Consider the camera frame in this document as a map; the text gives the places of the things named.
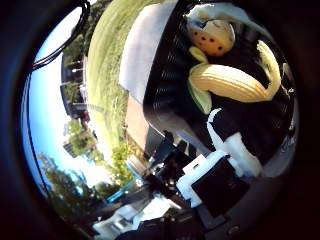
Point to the yellow corn plush toy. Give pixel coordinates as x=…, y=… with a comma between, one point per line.
x=230, y=83

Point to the round cream spotted plush ball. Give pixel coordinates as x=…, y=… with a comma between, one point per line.
x=213, y=38

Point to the black slatted plastic basket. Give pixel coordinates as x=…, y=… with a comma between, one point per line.
x=166, y=83

